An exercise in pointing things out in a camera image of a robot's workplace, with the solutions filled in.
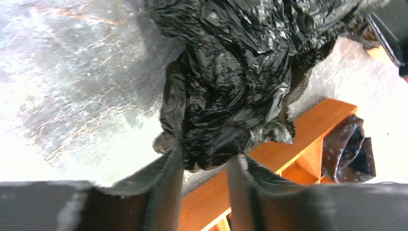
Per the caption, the black dotted rolled tie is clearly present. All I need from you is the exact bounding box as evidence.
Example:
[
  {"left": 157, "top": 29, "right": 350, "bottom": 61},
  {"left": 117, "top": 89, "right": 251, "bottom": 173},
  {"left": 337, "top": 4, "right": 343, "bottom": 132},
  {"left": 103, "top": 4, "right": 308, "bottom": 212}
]
[{"left": 321, "top": 115, "right": 376, "bottom": 183}]

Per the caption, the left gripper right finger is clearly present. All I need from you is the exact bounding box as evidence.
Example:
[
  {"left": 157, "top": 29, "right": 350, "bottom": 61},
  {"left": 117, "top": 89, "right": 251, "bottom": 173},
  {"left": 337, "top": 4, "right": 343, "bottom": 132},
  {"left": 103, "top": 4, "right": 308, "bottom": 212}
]
[{"left": 226, "top": 154, "right": 337, "bottom": 231}]

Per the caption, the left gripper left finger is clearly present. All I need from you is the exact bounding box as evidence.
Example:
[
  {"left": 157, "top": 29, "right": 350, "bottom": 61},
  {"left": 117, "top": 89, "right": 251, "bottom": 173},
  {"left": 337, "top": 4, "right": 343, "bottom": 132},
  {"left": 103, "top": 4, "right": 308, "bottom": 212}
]
[{"left": 57, "top": 147, "right": 183, "bottom": 231}]

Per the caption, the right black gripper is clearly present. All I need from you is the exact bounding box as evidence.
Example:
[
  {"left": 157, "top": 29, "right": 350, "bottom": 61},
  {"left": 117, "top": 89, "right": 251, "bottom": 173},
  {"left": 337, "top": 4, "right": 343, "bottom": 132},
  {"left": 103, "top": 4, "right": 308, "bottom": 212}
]
[{"left": 366, "top": 0, "right": 408, "bottom": 78}]

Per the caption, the black plastic trash bag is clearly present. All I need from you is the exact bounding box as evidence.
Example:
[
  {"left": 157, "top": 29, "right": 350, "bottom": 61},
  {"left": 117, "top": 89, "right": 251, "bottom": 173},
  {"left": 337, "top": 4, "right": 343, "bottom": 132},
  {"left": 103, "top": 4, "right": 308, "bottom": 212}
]
[{"left": 146, "top": 0, "right": 385, "bottom": 172}]

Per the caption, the orange wooden compartment tray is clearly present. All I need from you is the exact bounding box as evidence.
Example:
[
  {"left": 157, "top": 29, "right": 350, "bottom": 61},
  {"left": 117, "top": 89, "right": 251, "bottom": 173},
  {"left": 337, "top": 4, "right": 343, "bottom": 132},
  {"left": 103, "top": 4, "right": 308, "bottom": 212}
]
[{"left": 178, "top": 99, "right": 358, "bottom": 231}]

